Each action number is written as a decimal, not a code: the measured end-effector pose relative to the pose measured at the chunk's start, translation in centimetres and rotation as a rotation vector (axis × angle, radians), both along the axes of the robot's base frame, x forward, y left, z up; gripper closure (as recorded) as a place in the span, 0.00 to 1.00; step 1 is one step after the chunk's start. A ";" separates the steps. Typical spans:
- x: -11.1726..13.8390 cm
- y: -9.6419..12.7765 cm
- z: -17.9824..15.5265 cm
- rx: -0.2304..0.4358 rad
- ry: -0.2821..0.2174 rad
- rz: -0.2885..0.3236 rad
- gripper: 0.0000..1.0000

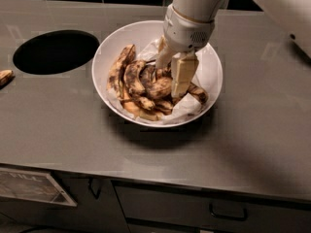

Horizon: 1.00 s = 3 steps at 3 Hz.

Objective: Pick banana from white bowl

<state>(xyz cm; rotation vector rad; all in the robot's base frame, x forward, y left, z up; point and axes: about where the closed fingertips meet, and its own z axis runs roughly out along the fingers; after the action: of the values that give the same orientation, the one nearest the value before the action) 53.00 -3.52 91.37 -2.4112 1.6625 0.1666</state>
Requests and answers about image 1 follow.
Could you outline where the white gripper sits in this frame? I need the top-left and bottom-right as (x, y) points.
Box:
(155, 5), (215, 98)

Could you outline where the dark banana with long stem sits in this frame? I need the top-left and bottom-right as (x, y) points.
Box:
(140, 65), (172, 100)

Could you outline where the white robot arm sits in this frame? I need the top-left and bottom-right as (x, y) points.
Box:
(155, 0), (225, 97)

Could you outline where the spotted banana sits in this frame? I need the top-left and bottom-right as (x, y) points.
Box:
(106, 45), (136, 100)
(188, 83), (208, 104)
(123, 60), (155, 111)

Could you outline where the spotted banana right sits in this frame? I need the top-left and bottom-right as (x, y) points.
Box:
(188, 83), (208, 104)

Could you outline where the white bowl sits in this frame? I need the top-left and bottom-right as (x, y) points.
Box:
(92, 20), (223, 128)

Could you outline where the white paper bowl liner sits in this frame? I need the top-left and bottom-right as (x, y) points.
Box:
(106, 40), (209, 124)

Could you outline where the yellow banana bottom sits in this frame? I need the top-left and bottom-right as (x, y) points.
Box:
(121, 88), (163, 121)

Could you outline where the banana on counter left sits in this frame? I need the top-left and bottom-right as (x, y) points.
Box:
(0, 70), (15, 86)

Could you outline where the round black counter hole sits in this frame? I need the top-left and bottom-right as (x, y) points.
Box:
(13, 30), (99, 75)

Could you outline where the grey cabinet drawer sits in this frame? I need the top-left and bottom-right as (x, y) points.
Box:
(114, 182), (311, 233)

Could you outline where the framed sign on cabinet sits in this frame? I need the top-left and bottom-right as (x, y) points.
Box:
(0, 167), (77, 207)

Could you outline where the black cabinet door handle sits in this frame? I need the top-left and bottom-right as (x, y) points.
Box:
(87, 178), (102, 200)

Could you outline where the black drawer handle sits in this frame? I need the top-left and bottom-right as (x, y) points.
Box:
(208, 203), (248, 221)

